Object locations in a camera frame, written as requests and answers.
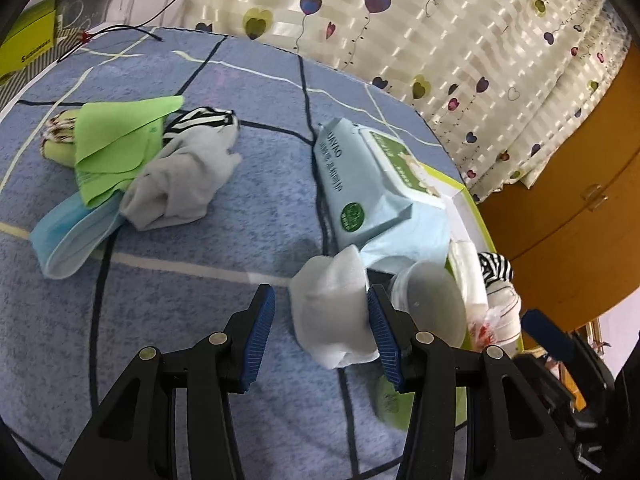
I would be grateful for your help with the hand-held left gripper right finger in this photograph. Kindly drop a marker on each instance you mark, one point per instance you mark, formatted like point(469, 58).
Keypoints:
point(382, 340)

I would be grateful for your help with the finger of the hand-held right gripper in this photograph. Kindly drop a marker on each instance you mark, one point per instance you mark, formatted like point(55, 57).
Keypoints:
point(545, 382)
point(547, 335)

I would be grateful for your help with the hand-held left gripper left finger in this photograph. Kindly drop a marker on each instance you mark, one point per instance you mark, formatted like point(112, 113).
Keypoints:
point(257, 340)

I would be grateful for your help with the cream sock red stitching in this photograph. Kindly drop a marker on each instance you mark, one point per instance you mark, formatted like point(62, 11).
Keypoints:
point(505, 310)

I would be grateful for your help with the orange printed plastic wrapper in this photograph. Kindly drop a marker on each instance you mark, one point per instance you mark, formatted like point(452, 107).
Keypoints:
point(482, 330)

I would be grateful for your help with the black white striped sock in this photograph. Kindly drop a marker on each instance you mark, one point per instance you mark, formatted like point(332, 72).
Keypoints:
point(495, 266)
point(200, 117)

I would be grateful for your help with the white cloth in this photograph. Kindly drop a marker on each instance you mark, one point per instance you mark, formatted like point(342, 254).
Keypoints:
point(470, 275)

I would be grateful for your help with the white box with green rim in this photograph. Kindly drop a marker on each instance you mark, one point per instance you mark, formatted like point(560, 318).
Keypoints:
point(465, 220)

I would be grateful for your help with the green towel with patterned trim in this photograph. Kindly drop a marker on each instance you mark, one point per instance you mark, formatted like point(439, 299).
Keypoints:
point(57, 152)

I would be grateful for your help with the clear plastic lidded container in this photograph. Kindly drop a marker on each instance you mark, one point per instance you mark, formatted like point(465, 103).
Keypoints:
point(430, 300)

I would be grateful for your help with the light green jar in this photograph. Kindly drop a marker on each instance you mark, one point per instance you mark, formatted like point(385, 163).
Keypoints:
point(392, 402)

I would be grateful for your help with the wooden wardrobe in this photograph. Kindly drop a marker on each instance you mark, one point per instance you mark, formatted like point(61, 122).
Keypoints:
point(565, 260)

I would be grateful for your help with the blue plaid bedsheet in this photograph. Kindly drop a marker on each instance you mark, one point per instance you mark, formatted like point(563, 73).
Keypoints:
point(200, 270)

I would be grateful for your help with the pale blue wet wipes pack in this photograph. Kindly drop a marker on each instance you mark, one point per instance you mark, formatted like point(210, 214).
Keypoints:
point(350, 185)

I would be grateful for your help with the grey sock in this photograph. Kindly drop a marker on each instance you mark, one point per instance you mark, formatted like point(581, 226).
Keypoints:
point(175, 185)

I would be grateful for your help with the blue face mask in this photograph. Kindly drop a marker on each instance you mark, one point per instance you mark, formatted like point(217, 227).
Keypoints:
point(65, 240)

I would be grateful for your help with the light green cloth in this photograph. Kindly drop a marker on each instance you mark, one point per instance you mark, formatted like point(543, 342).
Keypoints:
point(115, 135)

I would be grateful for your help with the cream heart print curtain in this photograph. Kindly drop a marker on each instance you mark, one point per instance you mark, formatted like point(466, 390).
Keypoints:
point(425, 35)

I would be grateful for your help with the grey white striped box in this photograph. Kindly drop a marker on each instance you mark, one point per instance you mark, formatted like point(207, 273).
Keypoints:
point(30, 82)

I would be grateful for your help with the lime green cardboard box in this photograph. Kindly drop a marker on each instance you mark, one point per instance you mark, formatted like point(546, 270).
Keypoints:
point(25, 45)

